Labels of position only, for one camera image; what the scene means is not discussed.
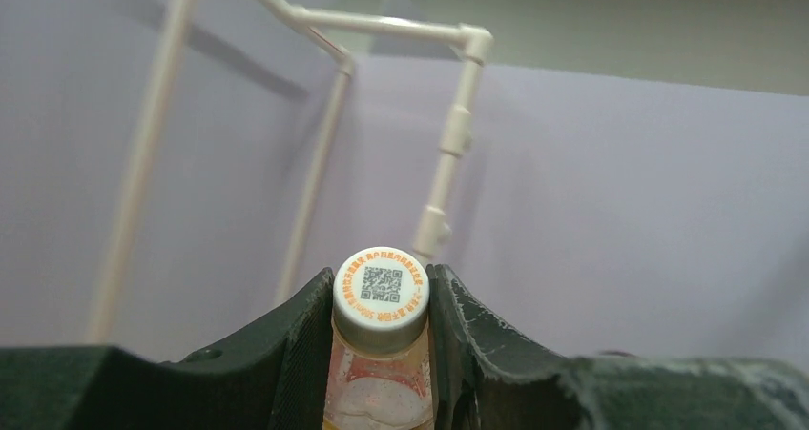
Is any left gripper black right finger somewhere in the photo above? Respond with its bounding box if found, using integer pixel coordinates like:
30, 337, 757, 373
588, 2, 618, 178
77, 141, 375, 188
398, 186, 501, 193
426, 265, 808, 429

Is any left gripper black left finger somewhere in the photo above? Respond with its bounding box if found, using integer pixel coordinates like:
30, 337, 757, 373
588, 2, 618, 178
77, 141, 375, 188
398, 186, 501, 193
1, 269, 334, 429

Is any red gold snack wrapper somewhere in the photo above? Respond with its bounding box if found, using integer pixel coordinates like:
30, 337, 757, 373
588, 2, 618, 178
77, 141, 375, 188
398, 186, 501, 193
322, 246, 433, 429

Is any white PVC diagonal pole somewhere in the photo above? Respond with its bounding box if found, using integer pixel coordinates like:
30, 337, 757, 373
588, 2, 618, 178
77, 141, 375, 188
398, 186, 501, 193
412, 25, 493, 265

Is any white PVC pipe frame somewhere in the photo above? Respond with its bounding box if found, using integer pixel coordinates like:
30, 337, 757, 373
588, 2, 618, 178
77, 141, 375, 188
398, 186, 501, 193
85, 0, 494, 346

